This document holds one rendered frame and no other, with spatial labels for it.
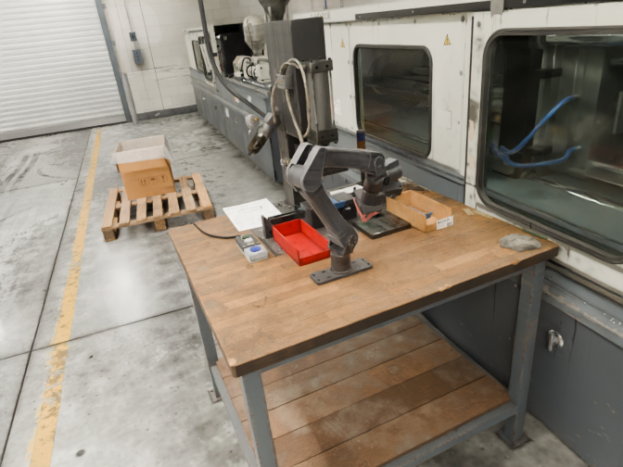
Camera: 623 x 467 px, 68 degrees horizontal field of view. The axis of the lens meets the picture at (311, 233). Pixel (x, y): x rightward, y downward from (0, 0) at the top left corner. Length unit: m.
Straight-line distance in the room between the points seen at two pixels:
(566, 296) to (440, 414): 0.65
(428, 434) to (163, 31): 9.86
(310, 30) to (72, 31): 9.19
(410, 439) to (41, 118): 9.99
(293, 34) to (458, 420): 1.54
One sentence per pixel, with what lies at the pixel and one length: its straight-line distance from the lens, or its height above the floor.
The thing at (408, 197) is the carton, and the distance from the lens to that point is 1.95.
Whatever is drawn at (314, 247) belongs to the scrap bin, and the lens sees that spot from 1.65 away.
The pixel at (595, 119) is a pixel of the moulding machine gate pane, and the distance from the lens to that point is 1.58.
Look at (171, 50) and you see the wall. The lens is 10.84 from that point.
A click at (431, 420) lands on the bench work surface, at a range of 1.95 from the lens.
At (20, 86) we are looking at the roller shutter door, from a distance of 10.92.
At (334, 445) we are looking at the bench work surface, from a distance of 1.87.
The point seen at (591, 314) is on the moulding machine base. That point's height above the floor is 0.70.
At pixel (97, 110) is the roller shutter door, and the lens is 10.84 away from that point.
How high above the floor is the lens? 1.65
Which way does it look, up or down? 25 degrees down
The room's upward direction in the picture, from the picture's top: 6 degrees counter-clockwise
